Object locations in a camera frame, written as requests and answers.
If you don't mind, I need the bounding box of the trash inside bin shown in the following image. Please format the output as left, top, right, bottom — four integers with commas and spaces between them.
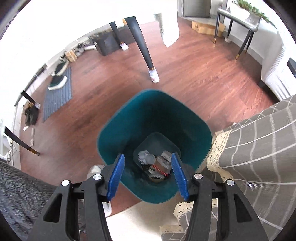
137, 150, 172, 183

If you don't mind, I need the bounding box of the teal trash bin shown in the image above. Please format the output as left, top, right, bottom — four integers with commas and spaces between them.
97, 89, 212, 204

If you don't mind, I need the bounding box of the grey checked round tablecloth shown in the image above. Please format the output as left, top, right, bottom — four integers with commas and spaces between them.
161, 96, 295, 240

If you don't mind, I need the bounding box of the grey striped floor mat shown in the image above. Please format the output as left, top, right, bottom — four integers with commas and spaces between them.
43, 67, 72, 122

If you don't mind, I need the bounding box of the blue white slipper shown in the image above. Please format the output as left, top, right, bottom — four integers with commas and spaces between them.
48, 75, 68, 91

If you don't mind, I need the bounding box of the black table leg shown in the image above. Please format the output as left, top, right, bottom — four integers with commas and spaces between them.
125, 16, 159, 83
109, 22, 128, 51

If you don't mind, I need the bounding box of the grey armchair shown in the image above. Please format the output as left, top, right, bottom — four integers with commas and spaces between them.
261, 31, 295, 100

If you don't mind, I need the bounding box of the cardboard box on floor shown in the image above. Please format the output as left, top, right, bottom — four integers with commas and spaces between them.
192, 21, 225, 37

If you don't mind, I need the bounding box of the white patterned tablecloth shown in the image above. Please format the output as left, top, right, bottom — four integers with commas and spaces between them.
154, 13, 180, 48

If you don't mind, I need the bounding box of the grey dining chair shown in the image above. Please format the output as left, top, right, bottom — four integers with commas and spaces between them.
214, 4, 261, 60

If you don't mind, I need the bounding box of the grey door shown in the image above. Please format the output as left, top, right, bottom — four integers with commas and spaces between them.
181, 0, 224, 19

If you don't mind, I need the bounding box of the white potted green plant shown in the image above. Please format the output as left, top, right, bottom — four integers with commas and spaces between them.
233, 0, 276, 28

